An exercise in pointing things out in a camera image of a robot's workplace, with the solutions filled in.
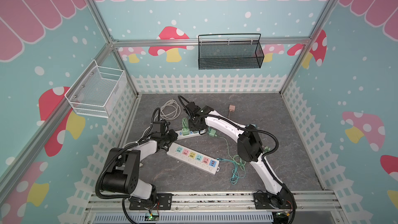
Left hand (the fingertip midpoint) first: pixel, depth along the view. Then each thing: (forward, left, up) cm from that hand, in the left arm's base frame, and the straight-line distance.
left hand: (177, 137), depth 94 cm
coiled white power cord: (+22, +8, -1) cm, 23 cm away
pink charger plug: (+24, -36, 0) cm, 43 cm away
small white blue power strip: (+1, -2, 0) cm, 2 cm away
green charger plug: (+1, -5, +4) cm, 7 cm away
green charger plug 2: (+3, -21, 0) cm, 21 cm away
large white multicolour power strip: (-14, -13, 0) cm, 19 cm away
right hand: (+5, -9, +4) cm, 11 cm away
